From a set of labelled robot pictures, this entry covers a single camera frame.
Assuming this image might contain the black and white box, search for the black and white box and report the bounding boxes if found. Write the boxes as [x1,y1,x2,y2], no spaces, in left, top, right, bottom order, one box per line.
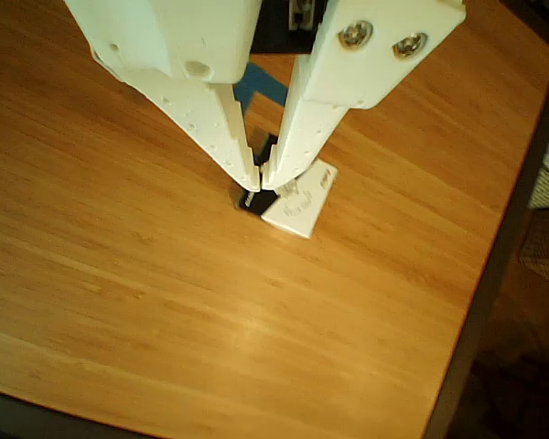
[234,131,339,240]

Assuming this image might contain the blue tape square target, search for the blue tape square target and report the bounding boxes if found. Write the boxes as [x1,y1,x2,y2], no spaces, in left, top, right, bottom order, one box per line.
[231,62,288,110]

